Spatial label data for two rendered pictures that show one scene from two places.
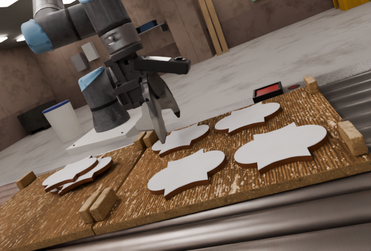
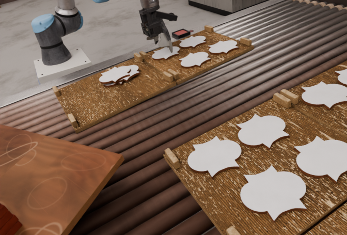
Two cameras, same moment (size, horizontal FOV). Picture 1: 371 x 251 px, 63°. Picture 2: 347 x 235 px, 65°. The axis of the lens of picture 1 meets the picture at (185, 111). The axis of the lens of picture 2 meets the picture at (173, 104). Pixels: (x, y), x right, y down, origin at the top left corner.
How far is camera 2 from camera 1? 94 cm
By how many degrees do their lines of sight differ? 44
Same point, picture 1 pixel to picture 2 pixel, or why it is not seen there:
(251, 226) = (234, 66)
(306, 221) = (247, 61)
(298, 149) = (233, 46)
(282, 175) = (233, 53)
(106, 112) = (60, 49)
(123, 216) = (187, 75)
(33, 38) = not seen: outside the picture
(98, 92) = (54, 34)
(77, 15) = not seen: outside the picture
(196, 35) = not seen: outside the picture
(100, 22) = not seen: outside the picture
